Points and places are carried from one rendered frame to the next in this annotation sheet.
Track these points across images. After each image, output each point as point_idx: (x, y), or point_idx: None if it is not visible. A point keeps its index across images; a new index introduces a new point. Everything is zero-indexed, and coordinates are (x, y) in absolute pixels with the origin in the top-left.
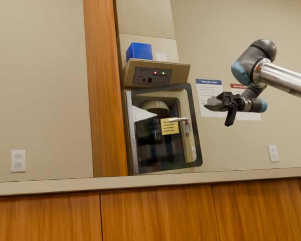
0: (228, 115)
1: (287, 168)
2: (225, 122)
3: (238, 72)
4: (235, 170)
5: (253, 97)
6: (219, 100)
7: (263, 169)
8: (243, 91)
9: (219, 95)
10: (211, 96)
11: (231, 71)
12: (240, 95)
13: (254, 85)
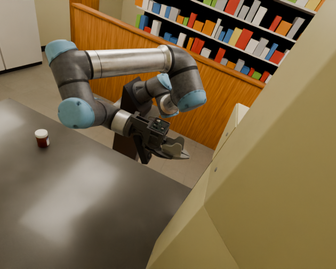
0: (145, 150)
1: (128, 157)
2: (148, 160)
3: (200, 105)
4: (175, 181)
5: (105, 102)
6: (172, 138)
7: (150, 168)
8: (86, 91)
9: (167, 130)
10: (184, 139)
11: (199, 103)
12: (90, 102)
13: (97, 78)
